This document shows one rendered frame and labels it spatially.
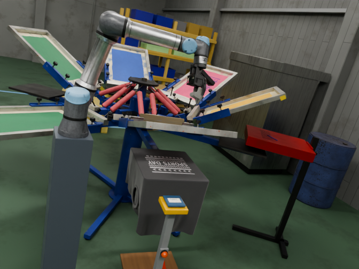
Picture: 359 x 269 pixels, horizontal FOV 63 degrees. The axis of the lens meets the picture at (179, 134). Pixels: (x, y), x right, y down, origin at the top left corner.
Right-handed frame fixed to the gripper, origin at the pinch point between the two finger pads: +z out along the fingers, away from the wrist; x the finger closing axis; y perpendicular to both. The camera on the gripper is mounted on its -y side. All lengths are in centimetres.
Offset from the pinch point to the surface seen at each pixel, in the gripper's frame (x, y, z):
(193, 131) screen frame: -4.8, -2.4, 16.4
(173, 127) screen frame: -7.6, 9.3, 15.9
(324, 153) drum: -76, -287, 29
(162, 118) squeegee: -63, -17, 11
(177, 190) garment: -21, -8, 55
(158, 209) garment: -27, 0, 69
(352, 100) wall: -90, -375, -57
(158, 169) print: -33, 0, 45
